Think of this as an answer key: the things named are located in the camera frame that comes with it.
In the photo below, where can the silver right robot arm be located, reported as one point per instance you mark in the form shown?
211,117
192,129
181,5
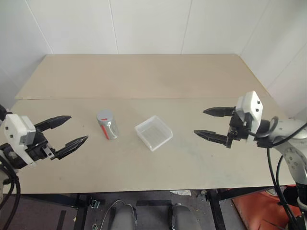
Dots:
292,135

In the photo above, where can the clear square plastic container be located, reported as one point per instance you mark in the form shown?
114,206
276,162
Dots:
153,134

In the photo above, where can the dark grey rounded shape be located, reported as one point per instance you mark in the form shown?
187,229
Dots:
183,216
125,216

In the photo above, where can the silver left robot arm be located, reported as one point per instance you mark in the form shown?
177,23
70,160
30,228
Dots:
12,158

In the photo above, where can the grey bottle cap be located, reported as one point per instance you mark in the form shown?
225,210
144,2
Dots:
104,115

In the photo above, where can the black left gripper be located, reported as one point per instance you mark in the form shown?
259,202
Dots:
39,149

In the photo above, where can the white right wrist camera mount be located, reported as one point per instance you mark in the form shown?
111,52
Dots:
251,103

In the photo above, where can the small green circuit board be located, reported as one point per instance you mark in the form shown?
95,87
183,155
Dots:
94,203

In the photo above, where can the black metal table frame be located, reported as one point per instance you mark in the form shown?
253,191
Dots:
216,210

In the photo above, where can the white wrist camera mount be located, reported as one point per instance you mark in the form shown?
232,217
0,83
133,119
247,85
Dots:
251,103
15,130

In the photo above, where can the crumpled white paper scrap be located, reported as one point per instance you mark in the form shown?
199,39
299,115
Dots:
180,192

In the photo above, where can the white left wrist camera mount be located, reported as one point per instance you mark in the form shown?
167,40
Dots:
15,130

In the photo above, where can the orange floor mat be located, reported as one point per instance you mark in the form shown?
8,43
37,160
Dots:
259,208

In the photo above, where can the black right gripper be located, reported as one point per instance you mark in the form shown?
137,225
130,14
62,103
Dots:
238,131

